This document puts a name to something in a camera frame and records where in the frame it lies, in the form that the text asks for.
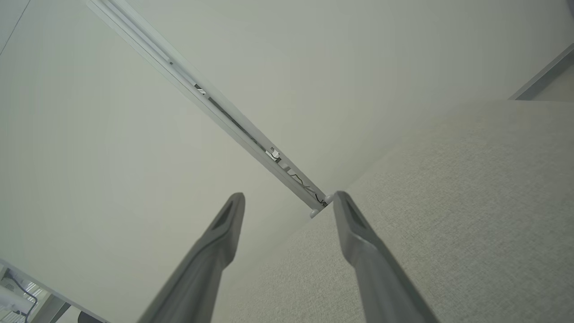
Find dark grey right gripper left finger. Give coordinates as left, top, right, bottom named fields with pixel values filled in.
left=139, top=193, right=246, bottom=323

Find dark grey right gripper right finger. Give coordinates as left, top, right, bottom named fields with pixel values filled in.
left=333, top=191, right=440, bottom=323

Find white power strip with plugs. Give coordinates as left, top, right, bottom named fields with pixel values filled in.
left=0, top=287, right=36, bottom=315

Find grey baseboard strip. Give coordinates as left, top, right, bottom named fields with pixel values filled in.
left=509, top=43, right=574, bottom=100

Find grey partition post with foot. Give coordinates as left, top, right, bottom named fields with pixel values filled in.
left=30, top=292, right=71, bottom=323

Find grey metal partition post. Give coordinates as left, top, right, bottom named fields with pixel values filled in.
left=87, top=0, right=333, bottom=219

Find black power cable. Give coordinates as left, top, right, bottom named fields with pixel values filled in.
left=6, top=271, right=39, bottom=323

